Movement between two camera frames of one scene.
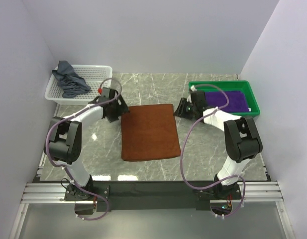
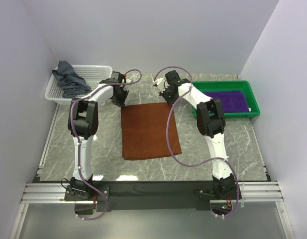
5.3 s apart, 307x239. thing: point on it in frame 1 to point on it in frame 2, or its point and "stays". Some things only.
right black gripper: x=180 y=110 to x=162 y=93
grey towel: x=71 y=83 stays
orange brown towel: x=149 y=132 stays
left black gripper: x=123 y=108 to x=121 y=103
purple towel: x=237 y=100 stays
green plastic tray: x=241 y=85 stays
